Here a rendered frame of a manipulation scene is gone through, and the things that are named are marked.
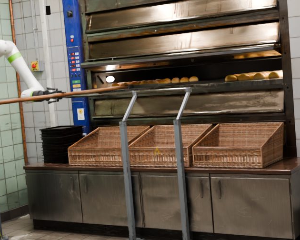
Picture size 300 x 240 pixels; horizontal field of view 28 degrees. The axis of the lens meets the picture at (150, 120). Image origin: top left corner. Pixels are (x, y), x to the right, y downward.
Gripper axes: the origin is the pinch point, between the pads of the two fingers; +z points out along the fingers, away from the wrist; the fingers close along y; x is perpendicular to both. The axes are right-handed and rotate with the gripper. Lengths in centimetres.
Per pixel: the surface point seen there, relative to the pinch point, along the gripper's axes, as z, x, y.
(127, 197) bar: 37, -24, 84
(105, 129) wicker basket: -19, -81, 36
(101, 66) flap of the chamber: -11, -71, -20
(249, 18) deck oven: 123, -83, -48
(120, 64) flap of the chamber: 11, -69, -21
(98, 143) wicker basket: -26, -78, 49
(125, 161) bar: 37, -24, 55
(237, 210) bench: 126, -28, 90
